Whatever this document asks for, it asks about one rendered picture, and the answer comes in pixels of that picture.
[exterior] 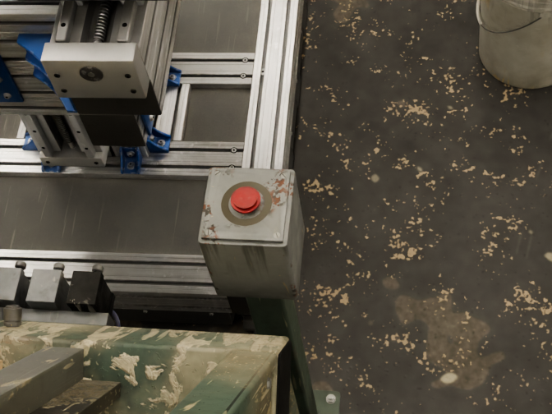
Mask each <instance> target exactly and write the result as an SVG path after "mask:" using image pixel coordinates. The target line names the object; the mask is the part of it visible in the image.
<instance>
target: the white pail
mask: <svg viewBox="0 0 552 414"><path fill-rule="evenodd" d="M480 5H481V14H480ZM476 16H477V20H478V22H479V24H480V34H479V54H480V58H481V61H482V63H483V65H484V67H485V69H486V70H487V71H488V72H489V73H490V74H491V75H492V76H493V77H494V78H496V79H497V80H499V81H501V82H503V83H504V84H507V85H511V86H513V87H518V88H522V89H539V88H544V87H547V86H550V85H552V0H477V3H476Z"/></svg>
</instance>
